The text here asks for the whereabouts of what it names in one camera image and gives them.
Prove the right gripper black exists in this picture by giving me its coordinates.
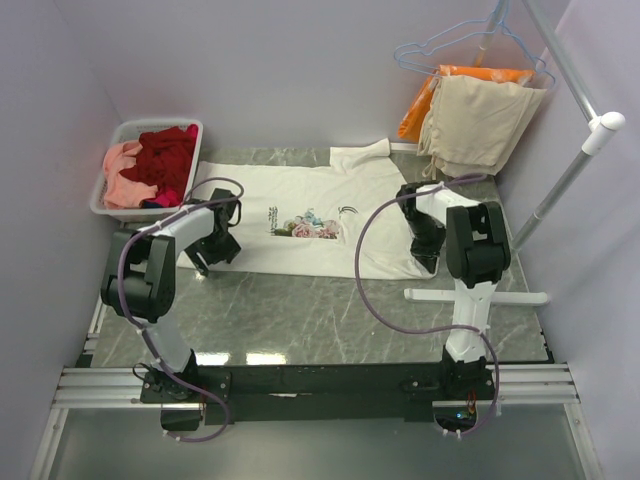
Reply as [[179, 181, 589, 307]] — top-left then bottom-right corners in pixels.
[[405, 213, 446, 275]]

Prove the white floral print t-shirt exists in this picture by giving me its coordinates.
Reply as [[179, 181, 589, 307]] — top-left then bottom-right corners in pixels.
[[196, 139, 433, 280]]

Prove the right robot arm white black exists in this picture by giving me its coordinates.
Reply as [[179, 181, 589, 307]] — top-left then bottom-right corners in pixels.
[[396, 182, 511, 399]]

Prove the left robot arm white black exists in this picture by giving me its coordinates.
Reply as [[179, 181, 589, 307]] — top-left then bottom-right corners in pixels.
[[100, 188, 242, 402]]

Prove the dark red garment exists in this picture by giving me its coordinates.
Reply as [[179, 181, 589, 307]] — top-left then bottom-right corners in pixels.
[[119, 125, 199, 197]]

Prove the orange hanging garment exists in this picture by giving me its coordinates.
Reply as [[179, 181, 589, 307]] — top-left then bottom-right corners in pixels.
[[397, 65, 535, 143]]

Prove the pink garment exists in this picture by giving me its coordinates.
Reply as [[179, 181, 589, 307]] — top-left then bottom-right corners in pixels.
[[102, 140, 159, 210]]

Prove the beige hanging garment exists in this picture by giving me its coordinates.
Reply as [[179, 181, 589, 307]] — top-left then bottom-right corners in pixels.
[[418, 75, 546, 180]]

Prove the white plastic laundry basket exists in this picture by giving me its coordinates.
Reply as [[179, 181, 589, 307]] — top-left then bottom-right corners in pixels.
[[90, 118, 204, 223]]

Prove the silver white clothes rack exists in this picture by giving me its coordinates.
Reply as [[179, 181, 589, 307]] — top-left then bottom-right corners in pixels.
[[389, 0, 627, 307]]

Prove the aluminium black mounting rail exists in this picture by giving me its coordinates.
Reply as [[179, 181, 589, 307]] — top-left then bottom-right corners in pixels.
[[52, 354, 579, 432]]

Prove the blue wire hanger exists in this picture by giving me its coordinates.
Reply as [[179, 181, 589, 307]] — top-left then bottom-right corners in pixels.
[[498, 11, 556, 89], [393, 0, 509, 74]]

